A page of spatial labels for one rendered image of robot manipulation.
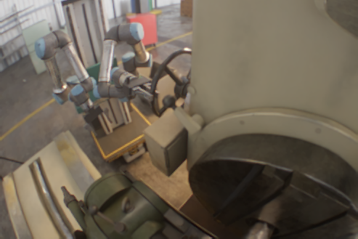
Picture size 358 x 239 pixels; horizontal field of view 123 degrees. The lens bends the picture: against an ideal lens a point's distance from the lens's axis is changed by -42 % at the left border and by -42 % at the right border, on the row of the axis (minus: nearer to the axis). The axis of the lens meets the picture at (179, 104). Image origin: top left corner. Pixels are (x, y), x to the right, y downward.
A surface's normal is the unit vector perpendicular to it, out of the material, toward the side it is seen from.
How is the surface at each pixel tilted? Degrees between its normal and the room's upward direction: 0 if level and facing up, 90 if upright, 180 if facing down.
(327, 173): 2
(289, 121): 90
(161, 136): 0
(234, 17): 90
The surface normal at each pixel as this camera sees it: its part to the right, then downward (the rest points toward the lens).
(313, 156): -0.13, -0.81
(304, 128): -0.65, 0.51
